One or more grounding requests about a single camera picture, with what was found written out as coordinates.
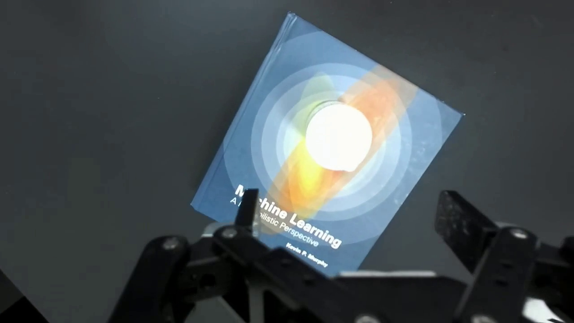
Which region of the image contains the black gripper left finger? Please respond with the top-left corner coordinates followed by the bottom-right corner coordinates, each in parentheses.
top-left (107, 188), bottom-right (337, 323)

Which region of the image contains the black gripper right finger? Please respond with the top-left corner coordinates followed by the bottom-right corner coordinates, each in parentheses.
top-left (432, 188), bottom-right (574, 323)

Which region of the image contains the white pill bottle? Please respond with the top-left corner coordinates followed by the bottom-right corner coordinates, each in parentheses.
top-left (303, 100), bottom-right (375, 176)

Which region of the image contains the blue Machine Learning book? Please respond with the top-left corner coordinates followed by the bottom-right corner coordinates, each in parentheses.
top-left (190, 12), bottom-right (466, 278)

